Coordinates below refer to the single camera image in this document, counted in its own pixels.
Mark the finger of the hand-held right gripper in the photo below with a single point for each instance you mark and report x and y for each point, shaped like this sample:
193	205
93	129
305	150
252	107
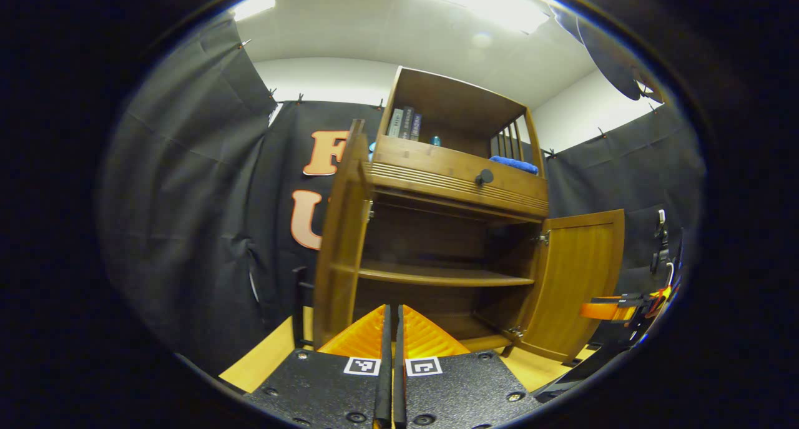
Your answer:
605	309

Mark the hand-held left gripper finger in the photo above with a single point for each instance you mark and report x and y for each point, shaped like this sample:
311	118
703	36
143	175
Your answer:
384	366
399	366

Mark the wooden cabinet door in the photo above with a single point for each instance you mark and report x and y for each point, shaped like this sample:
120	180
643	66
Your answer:
577	285
340	241

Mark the wooden double-door shoe cabinet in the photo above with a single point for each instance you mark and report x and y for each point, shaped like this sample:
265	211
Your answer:
437	98

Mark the blue towel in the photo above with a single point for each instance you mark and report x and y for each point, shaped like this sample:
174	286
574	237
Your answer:
513	164

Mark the wooden drawer with black knob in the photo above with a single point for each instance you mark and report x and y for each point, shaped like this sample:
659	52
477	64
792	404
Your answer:
431	163

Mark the dark blue book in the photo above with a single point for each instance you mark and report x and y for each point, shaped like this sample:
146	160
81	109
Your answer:
416	128

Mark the black book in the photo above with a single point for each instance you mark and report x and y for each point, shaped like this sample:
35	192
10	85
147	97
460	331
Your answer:
406	123

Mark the black backdrop cloth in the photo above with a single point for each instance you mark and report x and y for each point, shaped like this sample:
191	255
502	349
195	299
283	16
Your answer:
175	198

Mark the large ceiling light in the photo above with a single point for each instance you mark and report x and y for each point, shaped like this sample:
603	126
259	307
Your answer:
480	1

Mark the small ceiling light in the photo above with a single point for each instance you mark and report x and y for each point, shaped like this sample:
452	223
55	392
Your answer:
256	4

